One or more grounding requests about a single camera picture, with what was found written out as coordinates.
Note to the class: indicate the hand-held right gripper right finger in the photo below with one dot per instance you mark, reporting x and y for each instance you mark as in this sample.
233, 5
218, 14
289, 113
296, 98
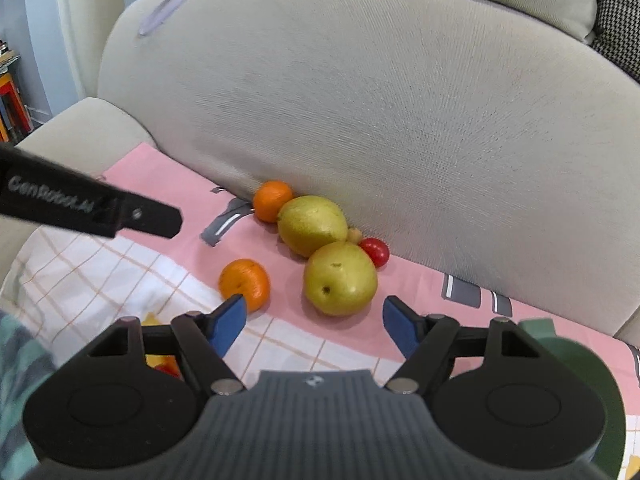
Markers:
400, 325

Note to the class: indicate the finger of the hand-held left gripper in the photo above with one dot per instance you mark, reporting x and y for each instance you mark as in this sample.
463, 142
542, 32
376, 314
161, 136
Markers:
150, 217

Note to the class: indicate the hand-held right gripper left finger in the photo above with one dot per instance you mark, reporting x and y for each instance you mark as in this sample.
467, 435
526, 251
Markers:
227, 322

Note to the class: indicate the orange mandarin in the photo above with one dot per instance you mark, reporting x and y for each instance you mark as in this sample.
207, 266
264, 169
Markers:
272, 201
246, 282

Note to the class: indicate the yellow-green pear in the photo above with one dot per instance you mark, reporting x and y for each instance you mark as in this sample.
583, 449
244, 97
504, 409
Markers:
341, 278

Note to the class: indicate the yellow lemon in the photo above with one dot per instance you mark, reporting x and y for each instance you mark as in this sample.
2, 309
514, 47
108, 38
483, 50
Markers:
312, 225

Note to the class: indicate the green colander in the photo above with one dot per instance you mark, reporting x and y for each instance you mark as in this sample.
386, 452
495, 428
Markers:
590, 375

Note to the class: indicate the pink checked printed cloth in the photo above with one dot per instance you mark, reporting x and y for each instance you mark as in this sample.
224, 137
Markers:
165, 175

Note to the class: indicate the red cherry tomato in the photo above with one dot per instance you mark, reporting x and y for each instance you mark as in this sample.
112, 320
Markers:
376, 251

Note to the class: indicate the bookshelf with books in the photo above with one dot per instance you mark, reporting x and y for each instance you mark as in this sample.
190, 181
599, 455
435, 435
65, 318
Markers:
11, 100

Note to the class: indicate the person's teal patterned clothing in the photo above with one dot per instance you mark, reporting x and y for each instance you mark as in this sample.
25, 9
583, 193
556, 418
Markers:
20, 385

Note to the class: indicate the beige sofa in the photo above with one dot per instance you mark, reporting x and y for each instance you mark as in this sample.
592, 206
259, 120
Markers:
350, 85

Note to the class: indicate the houndstooth pillow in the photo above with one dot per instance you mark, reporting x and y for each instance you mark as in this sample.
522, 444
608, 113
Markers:
617, 20

